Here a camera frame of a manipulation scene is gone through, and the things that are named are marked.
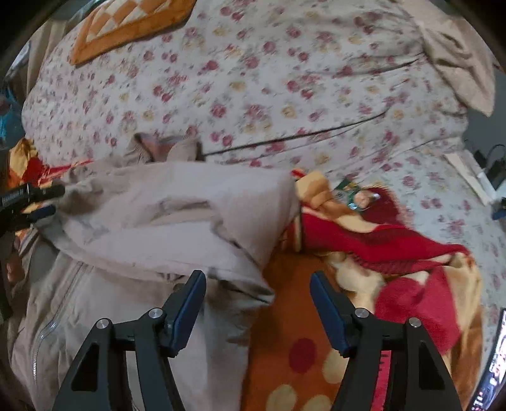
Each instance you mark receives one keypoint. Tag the black charger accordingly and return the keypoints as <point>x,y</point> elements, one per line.
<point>494,166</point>

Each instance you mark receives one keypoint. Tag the beige curtain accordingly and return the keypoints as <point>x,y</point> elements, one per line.
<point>39,55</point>

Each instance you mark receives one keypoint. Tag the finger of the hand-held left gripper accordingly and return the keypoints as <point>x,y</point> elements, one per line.
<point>43,212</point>
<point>27,194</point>

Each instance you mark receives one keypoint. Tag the beige cloth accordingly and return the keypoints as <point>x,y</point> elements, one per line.
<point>454,51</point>

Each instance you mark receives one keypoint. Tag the floral bed sheet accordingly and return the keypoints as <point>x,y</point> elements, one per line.
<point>435,201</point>

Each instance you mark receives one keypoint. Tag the orange checkered pillow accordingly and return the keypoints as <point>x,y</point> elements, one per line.
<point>118,35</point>

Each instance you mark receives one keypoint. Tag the teal plastic bag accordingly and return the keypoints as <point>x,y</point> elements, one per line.
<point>7,114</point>

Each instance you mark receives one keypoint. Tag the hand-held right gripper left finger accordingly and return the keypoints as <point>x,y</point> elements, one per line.
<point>189,306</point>

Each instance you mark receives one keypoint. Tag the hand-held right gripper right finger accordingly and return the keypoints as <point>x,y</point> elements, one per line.
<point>328,312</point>

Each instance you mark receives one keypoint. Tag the orange red printed blanket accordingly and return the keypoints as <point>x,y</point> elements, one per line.
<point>292,316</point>

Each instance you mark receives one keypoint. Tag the floral quilt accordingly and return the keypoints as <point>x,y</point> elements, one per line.
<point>276,79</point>

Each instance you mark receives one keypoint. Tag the blue object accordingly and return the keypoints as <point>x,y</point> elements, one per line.
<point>500,211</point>

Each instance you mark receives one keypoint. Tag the beige zip jacket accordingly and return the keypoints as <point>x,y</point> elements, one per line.
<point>158,221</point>

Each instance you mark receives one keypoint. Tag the lit screen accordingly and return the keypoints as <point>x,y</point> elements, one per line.
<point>499,355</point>

